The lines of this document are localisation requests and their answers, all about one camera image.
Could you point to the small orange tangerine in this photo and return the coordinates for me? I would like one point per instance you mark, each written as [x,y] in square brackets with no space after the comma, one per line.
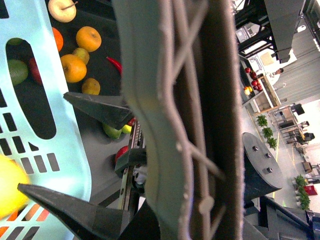
[59,40]

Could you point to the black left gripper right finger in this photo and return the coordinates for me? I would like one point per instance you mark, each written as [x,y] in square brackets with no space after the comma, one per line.
[110,110]

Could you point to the brown kiwi fruit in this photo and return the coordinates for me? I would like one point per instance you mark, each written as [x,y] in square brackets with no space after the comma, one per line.
[91,87]

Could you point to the green apple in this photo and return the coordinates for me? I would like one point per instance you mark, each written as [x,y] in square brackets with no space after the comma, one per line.
[111,132]

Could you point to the white pear with stem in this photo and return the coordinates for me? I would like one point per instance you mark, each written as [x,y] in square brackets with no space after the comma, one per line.
[63,11]

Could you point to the yellow lemon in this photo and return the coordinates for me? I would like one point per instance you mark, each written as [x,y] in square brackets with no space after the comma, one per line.
[11,175]

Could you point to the red chili pepper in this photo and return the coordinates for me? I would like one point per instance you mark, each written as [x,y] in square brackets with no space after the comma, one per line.
[116,64]

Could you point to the red apple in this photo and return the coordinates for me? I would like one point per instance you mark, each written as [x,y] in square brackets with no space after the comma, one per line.
[35,73]

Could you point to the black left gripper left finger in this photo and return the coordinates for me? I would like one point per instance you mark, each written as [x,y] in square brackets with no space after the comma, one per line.
[85,220]

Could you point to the orange persimmon-like fruit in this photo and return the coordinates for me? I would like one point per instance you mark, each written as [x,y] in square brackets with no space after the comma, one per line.
[73,67]

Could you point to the yellow-orange apple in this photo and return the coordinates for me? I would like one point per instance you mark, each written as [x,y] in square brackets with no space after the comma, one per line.
[88,38]

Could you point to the grey basket handle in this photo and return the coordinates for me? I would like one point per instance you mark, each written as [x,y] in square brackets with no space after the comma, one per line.
[180,78]

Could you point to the light teal plastic basket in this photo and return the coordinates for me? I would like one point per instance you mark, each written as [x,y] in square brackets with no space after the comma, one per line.
[38,127]

